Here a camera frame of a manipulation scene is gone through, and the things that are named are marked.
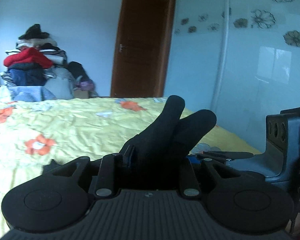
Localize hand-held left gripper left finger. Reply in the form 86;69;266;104
43;154;122;197

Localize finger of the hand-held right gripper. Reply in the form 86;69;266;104
197;150;255;162

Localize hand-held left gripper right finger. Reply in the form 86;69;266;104
178;159;243;197

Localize black pants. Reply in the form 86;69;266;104
41;95;217;191

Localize yellow floral bed quilt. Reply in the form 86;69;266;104
0;96;262;240

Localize white wardrobe with flower decals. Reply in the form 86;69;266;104
164;0;300;157

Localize cardboard box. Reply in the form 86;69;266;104
73;89;91;99

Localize purple cloth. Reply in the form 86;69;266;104
79;79;95;92

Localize grey garment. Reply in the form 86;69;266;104
43;69;76;100

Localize black backpack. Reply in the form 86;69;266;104
67;61;91;85

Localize light blue bed sheet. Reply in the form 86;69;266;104
0;85;57;103

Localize white printed cloth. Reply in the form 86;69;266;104
0;86;12;102

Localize pile of folded clothes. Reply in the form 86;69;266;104
0;24;68;87

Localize brown wooden door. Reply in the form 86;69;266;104
110;0;178;98

